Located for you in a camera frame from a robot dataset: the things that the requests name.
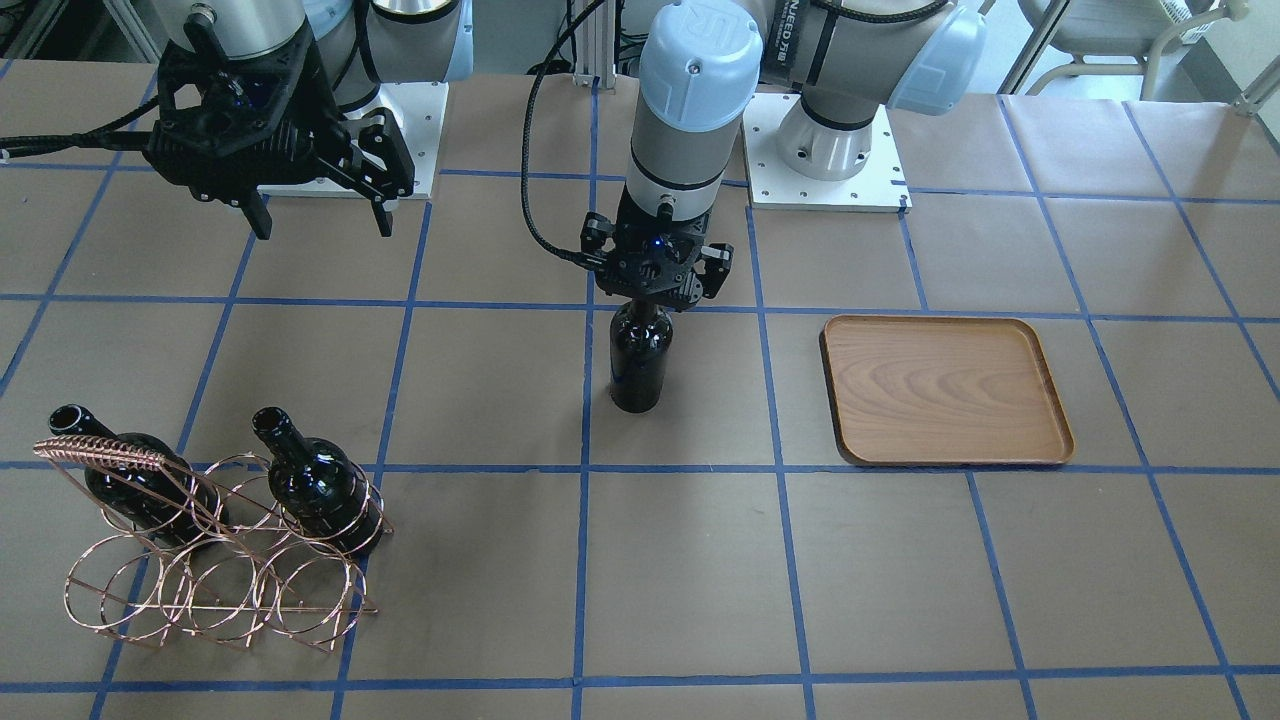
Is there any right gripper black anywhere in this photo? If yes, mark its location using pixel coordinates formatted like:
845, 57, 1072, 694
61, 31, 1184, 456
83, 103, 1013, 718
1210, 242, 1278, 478
143, 10, 415, 240

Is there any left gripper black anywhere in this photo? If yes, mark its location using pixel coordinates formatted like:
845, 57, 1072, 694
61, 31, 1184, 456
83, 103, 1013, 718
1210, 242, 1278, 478
581, 196, 733, 311

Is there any dark wine bottle handled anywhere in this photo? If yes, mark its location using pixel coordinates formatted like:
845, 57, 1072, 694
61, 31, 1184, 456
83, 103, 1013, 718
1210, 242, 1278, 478
609, 300, 675, 413

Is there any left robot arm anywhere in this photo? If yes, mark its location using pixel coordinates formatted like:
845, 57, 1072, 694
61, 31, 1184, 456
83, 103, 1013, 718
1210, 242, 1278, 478
580, 1, 987, 311

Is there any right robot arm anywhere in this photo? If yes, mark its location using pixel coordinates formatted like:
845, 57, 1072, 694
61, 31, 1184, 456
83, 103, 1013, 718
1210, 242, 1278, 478
143, 1, 474, 240

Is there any dark wine bottle middle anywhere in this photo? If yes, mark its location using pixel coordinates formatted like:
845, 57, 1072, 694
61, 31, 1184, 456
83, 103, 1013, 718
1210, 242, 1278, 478
252, 407, 385, 559

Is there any dark wine bottle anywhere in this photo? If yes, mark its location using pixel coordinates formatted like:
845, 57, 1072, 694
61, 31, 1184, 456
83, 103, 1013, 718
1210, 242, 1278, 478
252, 407, 385, 559
47, 404, 230, 550

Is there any wooden tray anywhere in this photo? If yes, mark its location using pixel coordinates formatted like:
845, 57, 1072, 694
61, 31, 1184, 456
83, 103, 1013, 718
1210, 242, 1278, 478
820, 314, 1075, 466

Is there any dark wine bottle far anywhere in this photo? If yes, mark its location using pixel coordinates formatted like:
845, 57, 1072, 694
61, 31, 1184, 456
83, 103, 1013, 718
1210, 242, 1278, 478
47, 404, 230, 550

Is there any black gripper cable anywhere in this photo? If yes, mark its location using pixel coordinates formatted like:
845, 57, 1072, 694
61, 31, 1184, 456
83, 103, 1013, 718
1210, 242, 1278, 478
520, 0, 613, 269

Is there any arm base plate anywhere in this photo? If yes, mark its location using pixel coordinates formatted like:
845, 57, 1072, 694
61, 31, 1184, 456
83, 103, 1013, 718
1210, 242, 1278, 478
250, 79, 451, 201
742, 94, 913, 213

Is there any copper wire wine basket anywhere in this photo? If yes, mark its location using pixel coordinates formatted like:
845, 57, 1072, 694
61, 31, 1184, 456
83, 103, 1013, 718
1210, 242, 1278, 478
35, 436, 379, 653

